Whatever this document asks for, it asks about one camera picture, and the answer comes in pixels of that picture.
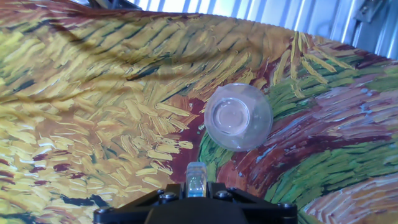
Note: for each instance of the empty clear plastic cup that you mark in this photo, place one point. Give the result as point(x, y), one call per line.
point(261, 130)

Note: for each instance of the metal camera clamp bracket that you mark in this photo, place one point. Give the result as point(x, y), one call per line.
point(370, 9)

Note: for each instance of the painted wheatfield tablecloth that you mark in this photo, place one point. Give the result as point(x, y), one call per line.
point(93, 109)

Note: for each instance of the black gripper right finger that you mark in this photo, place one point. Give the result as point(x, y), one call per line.
point(264, 207)

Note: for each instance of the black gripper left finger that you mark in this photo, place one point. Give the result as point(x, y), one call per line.
point(130, 202)

